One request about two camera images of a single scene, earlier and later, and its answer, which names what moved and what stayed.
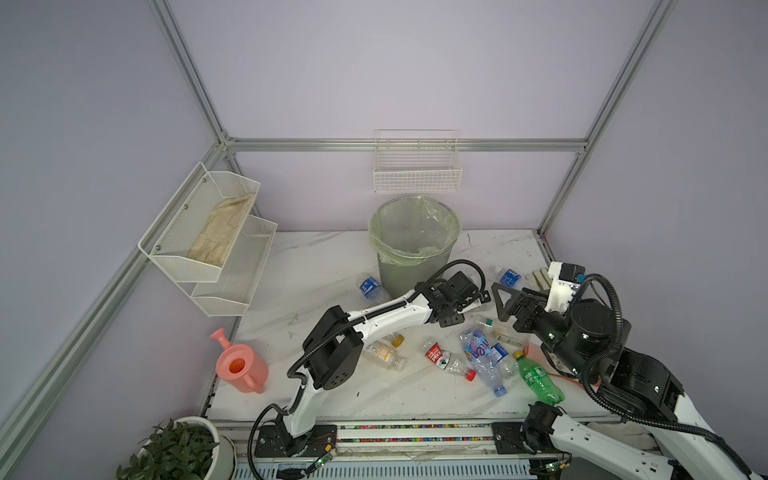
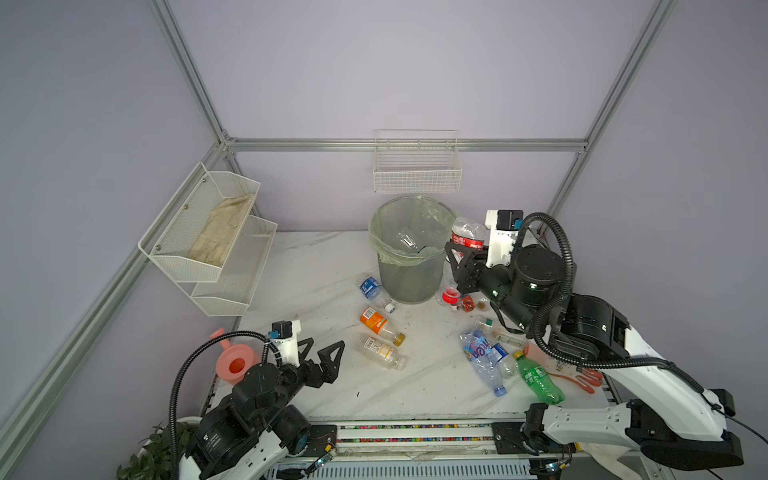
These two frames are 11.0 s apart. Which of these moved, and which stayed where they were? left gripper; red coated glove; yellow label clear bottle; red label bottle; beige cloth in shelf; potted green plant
Moved: red label bottle; left gripper
Stayed: beige cloth in shelf; potted green plant; red coated glove; yellow label clear bottle
